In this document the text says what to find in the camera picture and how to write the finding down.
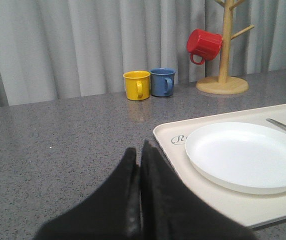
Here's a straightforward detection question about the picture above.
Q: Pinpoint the wooden mug tree stand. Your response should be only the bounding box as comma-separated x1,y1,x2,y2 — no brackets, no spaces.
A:
196,0,254,95

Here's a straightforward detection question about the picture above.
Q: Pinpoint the grey pleated curtain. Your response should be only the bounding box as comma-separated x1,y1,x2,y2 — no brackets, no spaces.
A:
0,0,286,110

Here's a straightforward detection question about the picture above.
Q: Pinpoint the beige rabbit serving tray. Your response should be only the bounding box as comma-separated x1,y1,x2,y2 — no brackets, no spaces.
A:
153,104,286,228

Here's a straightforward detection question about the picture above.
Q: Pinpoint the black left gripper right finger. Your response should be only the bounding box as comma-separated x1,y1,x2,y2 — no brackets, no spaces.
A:
140,141,256,240

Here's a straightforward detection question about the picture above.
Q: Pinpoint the blue mug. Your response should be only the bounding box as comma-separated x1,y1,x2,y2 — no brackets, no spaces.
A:
150,68,176,97

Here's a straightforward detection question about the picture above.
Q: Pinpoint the white round plate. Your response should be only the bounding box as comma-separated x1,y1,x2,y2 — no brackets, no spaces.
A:
185,122,286,195

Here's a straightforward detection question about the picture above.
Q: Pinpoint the red mug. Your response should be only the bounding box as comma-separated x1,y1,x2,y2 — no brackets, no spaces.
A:
186,29,222,65

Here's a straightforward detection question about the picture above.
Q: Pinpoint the yellow mug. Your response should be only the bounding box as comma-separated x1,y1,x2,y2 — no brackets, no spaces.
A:
123,70,150,101

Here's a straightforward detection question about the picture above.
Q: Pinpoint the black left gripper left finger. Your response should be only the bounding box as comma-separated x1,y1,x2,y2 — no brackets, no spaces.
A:
35,148,141,240

